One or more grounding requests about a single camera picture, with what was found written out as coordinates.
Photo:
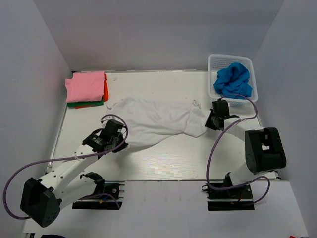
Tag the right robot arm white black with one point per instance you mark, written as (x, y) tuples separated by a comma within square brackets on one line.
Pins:
[(264, 151)]

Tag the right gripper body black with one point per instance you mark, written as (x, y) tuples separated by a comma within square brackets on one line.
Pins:
[(211, 121)]

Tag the white t shirt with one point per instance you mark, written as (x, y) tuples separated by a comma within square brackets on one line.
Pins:
[(149, 122)]

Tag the blue t shirt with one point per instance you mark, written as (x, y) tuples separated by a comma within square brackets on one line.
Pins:
[(233, 82)]

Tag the green folded t shirt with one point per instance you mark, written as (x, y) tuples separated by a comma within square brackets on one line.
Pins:
[(85, 104)]

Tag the white plastic basket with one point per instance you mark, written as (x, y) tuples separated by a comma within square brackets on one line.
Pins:
[(217, 62)]

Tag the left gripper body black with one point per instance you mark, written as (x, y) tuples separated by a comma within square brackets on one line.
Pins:
[(116, 141)]

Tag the pink folded t shirt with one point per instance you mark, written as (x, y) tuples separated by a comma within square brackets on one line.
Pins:
[(85, 87)]

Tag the orange folded t shirt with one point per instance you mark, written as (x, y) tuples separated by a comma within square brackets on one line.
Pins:
[(106, 93)]

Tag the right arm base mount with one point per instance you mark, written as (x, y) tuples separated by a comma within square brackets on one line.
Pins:
[(238, 199)]

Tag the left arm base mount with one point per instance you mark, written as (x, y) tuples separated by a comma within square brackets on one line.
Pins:
[(111, 198)]

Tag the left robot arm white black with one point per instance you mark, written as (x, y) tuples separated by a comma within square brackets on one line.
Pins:
[(44, 198)]

